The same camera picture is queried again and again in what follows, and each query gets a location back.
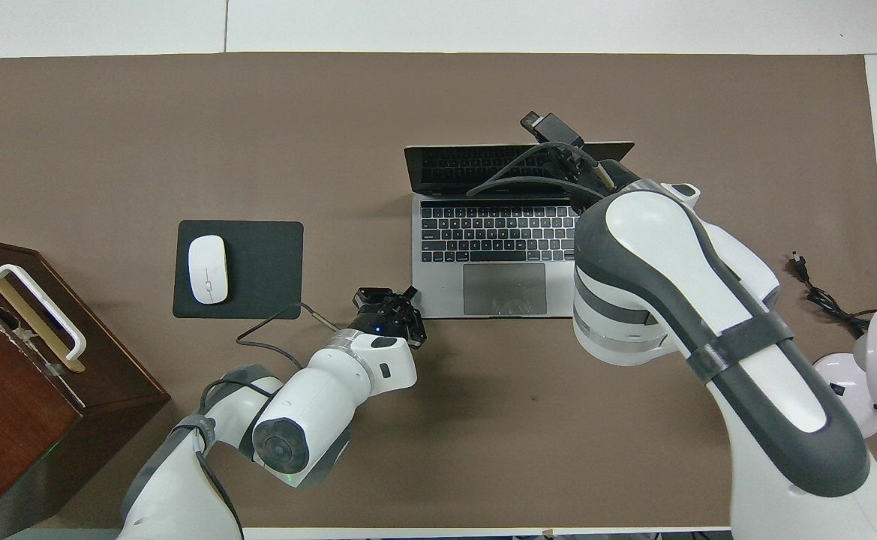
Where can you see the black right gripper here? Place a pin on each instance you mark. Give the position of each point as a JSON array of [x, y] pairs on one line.
[[584, 169]]

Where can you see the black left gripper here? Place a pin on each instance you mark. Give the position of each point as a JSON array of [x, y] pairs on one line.
[[382, 321]]

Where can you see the silver laptop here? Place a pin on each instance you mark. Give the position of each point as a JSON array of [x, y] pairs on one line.
[[483, 240]]

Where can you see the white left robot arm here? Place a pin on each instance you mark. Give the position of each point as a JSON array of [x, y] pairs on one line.
[[310, 405]]

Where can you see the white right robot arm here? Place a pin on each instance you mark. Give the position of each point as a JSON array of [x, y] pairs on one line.
[[708, 300]]

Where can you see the black mouse pad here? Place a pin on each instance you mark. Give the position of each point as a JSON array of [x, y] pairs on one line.
[[265, 270]]

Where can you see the white computer mouse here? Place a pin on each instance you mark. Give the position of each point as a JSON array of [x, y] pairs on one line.
[[207, 268]]

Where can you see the brown table mat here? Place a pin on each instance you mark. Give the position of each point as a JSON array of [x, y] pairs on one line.
[[258, 135]]

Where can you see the dark wooden box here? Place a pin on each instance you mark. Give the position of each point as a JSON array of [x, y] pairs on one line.
[[18, 420]]

